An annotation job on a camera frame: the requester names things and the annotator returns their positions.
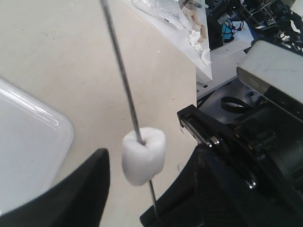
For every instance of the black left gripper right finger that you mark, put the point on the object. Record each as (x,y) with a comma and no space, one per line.
(216,188)

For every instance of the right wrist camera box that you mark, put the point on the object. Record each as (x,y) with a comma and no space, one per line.
(268,64)

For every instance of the white plastic tray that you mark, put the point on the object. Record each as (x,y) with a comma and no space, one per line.
(34,140)

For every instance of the crumpled white tissue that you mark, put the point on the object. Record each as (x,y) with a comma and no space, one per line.
(195,39)

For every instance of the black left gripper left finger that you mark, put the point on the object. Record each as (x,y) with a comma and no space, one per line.
(77,201)

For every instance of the white side table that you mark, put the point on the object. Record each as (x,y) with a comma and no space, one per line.
(195,12)

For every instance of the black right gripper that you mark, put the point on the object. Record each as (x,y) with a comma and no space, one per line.
(272,133)

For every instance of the white marshmallow bottom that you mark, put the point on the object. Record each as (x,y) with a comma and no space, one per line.
(140,163)

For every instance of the clear plastic marshmallow bag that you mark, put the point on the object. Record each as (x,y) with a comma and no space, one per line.
(168,10)

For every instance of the background robot equipment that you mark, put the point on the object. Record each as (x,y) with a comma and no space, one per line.
(272,20)

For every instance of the thin metal skewer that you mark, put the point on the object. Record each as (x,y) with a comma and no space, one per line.
(119,59)

